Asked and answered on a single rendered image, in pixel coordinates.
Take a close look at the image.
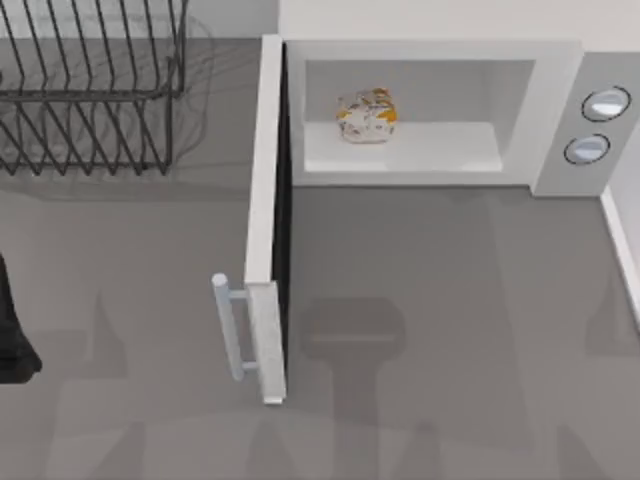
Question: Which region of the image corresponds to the white microwave door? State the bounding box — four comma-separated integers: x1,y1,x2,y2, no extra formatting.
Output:
243,34,292,406

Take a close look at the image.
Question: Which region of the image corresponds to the white and orange bread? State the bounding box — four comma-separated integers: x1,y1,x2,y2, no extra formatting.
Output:
335,87,399,145

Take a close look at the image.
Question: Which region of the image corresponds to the pale microwave oven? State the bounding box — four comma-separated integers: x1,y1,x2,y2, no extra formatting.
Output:
277,0,633,198

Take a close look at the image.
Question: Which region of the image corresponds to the round microwave knob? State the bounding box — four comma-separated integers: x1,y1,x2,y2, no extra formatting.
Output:
563,133,611,165
581,86,632,123

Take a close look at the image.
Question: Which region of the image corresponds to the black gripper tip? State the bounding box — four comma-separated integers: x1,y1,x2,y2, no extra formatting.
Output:
0,253,44,385

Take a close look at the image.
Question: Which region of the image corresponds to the grey metal door handle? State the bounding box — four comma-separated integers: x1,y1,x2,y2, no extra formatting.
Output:
211,272,259,382

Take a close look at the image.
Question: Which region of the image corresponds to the dark wire dish rack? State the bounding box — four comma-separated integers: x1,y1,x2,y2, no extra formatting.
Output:
0,0,190,177

